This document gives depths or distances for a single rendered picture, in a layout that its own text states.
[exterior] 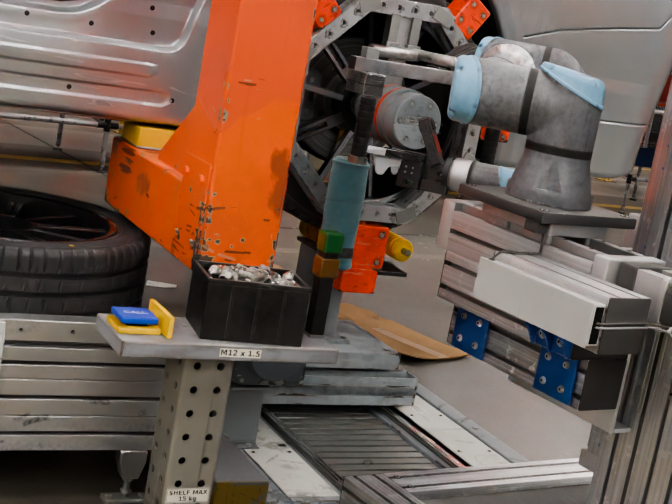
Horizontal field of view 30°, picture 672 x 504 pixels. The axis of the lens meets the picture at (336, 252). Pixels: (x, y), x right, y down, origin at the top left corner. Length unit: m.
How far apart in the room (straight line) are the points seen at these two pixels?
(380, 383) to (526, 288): 1.34
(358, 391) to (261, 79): 1.08
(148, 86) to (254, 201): 0.55
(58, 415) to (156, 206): 0.50
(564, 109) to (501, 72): 0.12
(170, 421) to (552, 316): 0.80
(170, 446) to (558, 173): 0.87
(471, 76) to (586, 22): 1.32
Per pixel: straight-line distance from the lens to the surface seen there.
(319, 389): 3.19
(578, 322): 1.90
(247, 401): 2.85
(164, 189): 2.69
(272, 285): 2.31
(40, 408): 2.56
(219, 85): 2.45
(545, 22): 3.38
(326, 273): 2.41
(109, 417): 2.61
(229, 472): 2.59
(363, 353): 3.25
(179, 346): 2.26
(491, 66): 2.18
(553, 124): 2.16
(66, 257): 2.60
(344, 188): 2.90
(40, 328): 2.51
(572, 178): 2.16
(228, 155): 2.44
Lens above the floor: 1.09
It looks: 11 degrees down
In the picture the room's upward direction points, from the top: 10 degrees clockwise
